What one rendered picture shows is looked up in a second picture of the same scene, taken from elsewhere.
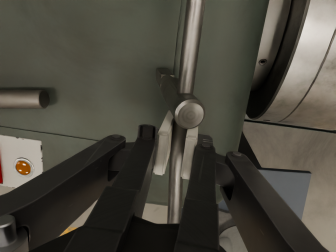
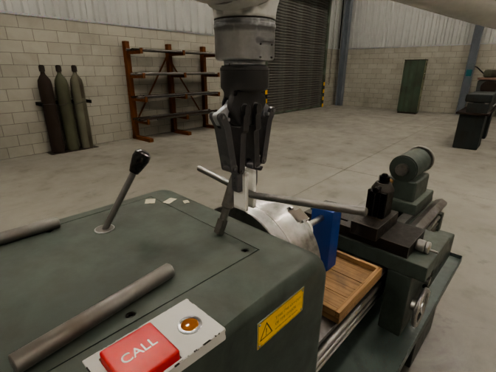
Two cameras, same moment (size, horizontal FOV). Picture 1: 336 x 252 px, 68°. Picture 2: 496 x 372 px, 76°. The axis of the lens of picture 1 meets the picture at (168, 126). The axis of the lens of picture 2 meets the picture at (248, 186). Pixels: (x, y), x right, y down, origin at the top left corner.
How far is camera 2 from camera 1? 0.57 m
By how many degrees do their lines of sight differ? 86
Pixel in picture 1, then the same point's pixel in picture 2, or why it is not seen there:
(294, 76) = (265, 222)
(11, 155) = (171, 325)
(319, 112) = (295, 233)
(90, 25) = (167, 243)
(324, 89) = (280, 221)
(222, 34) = not seen: hidden behind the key
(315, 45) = (256, 211)
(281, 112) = not seen: hidden behind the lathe
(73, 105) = (189, 269)
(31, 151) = (185, 309)
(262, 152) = not seen: outside the picture
